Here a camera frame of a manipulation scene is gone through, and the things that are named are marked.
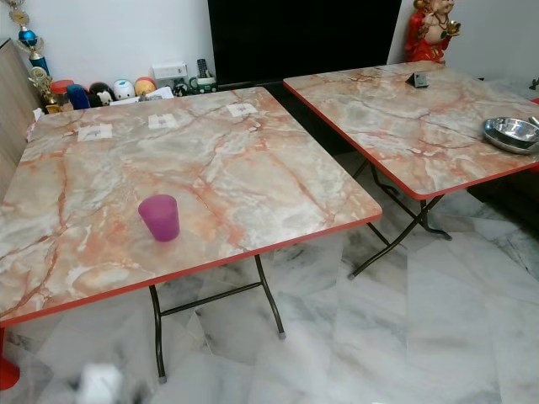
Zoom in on wooden cabinet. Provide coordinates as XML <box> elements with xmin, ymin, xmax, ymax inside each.
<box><xmin>0</xmin><ymin>38</ymin><xmax>44</xmax><ymax>221</ymax></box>

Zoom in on white paper label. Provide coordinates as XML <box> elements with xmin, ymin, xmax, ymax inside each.
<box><xmin>147</xmin><ymin>114</ymin><xmax>180</xmax><ymax>130</ymax></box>
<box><xmin>77</xmin><ymin>124</ymin><xmax>114</xmax><ymax>142</ymax></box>
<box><xmin>227</xmin><ymin>103</ymin><xmax>259</xmax><ymax>118</ymax></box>

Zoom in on small gold trophy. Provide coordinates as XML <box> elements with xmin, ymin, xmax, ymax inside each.
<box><xmin>27</xmin><ymin>66</ymin><xmax>61</xmax><ymax>114</ymax></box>

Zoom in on red-lidded jar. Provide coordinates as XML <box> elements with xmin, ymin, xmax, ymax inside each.
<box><xmin>50</xmin><ymin>79</ymin><xmax>75</xmax><ymax>104</ymax></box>

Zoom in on blue container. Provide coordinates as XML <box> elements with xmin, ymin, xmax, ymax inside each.
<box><xmin>67</xmin><ymin>84</ymin><xmax>91</xmax><ymax>110</ymax></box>

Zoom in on black round figurine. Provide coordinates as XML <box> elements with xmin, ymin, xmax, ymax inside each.
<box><xmin>88</xmin><ymin>82</ymin><xmax>115</xmax><ymax>108</ymax></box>

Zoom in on purple plastic cup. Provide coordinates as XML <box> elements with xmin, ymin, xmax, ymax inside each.
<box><xmin>138</xmin><ymin>194</ymin><xmax>179</xmax><ymax>242</ymax></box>

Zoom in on white round figurine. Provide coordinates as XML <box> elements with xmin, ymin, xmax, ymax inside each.
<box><xmin>112</xmin><ymin>79</ymin><xmax>135</xmax><ymax>102</ymax></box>

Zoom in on tall blue and gold trophy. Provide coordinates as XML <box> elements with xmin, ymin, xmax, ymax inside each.
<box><xmin>7</xmin><ymin>0</ymin><xmax>51</xmax><ymax>73</ymax></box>

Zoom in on red plastic stool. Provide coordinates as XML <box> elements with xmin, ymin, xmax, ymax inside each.
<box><xmin>0</xmin><ymin>330</ymin><xmax>21</xmax><ymax>392</ymax></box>

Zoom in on orange round figurine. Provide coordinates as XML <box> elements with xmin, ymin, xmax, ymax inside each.
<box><xmin>134</xmin><ymin>77</ymin><xmax>157</xmax><ymax>98</ymax></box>

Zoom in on large marble-print folding table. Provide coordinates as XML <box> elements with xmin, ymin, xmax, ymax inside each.
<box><xmin>0</xmin><ymin>85</ymin><xmax>383</xmax><ymax>384</ymax></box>

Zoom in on green and white holder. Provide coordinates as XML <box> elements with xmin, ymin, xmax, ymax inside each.
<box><xmin>189</xmin><ymin>77</ymin><xmax>217</xmax><ymax>93</ymax></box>

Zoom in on marble-print folding table, crossed legs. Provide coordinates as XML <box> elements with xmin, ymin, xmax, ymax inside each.
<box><xmin>283</xmin><ymin>61</ymin><xmax>539</xmax><ymax>280</ymax></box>

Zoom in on red and gold statue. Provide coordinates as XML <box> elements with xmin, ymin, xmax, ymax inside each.
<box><xmin>404</xmin><ymin>0</ymin><xmax>463</xmax><ymax>65</ymax></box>

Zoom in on steel bowl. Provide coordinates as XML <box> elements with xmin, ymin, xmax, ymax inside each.
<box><xmin>483</xmin><ymin>116</ymin><xmax>539</xmax><ymax>156</ymax></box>

